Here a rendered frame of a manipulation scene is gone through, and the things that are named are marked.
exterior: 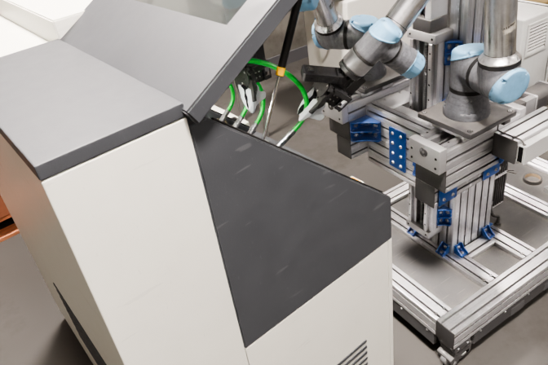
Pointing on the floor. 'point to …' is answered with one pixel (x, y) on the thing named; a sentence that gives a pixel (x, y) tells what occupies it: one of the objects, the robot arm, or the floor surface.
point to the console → (45, 7)
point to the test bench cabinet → (338, 321)
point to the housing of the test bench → (112, 207)
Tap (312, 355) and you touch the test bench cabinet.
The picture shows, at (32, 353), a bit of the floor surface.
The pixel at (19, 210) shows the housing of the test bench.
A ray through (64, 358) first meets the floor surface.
